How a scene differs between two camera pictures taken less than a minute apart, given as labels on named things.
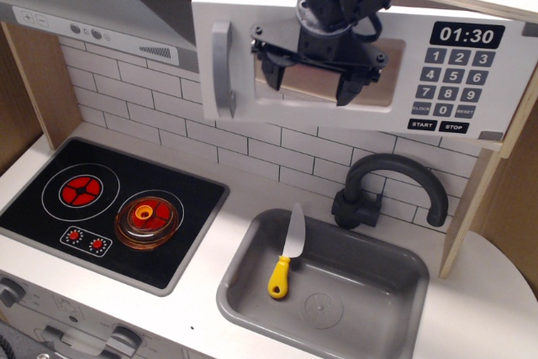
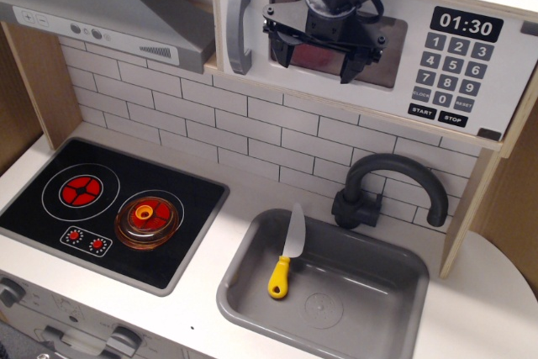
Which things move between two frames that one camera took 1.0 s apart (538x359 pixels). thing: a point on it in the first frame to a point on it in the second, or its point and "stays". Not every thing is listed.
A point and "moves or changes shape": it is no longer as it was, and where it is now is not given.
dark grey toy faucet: x=350 y=208 stays
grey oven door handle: x=85 y=341 stays
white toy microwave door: x=449 y=72 moves or changes shape
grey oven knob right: x=124 y=340 stays
